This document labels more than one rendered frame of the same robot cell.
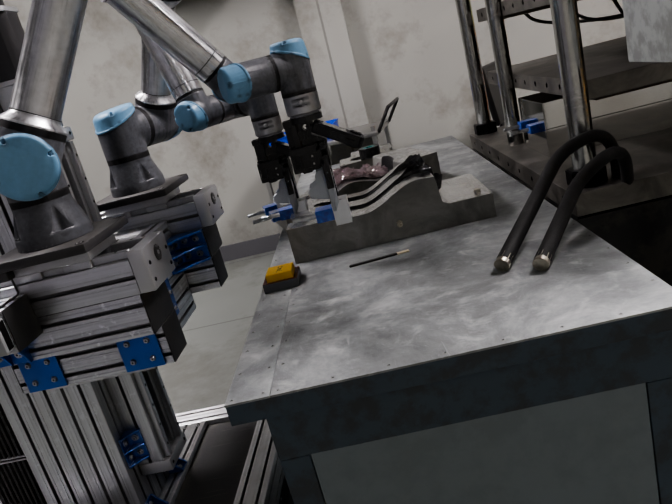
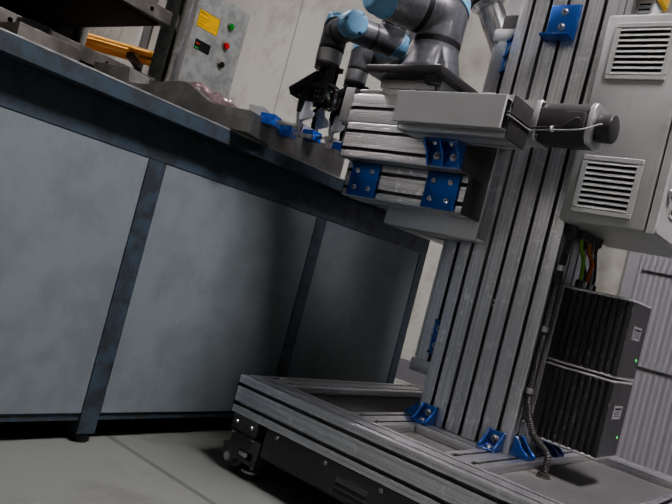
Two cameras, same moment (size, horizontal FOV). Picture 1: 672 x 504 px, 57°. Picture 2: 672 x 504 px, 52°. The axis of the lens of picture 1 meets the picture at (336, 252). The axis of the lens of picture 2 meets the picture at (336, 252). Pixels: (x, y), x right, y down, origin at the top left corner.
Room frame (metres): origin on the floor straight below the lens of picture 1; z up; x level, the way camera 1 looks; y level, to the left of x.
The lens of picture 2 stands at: (3.27, 1.32, 0.53)
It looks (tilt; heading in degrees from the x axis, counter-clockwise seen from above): 1 degrees up; 213
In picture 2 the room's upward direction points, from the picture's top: 15 degrees clockwise
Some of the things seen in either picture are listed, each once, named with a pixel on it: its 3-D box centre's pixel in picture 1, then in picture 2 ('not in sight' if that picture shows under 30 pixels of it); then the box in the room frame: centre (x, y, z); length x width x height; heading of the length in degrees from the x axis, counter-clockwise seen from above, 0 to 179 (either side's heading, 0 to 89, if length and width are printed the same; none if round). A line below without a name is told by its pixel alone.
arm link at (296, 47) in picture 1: (291, 68); (362, 56); (1.35, -0.01, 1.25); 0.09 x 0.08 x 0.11; 111
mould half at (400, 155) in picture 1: (351, 187); (193, 109); (1.93, -0.10, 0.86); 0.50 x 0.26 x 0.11; 103
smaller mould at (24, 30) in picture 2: (367, 165); (25, 51); (2.38, -0.20, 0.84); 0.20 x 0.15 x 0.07; 85
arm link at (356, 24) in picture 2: (226, 106); (354, 28); (1.70, 0.18, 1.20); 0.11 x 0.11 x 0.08; 55
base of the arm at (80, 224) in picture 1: (47, 217); not in sight; (1.28, 0.55, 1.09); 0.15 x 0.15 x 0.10
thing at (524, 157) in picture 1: (628, 134); not in sight; (2.09, -1.08, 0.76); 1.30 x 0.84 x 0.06; 175
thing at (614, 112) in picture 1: (607, 107); not in sight; (2.05, -1.00, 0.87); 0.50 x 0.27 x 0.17; 85
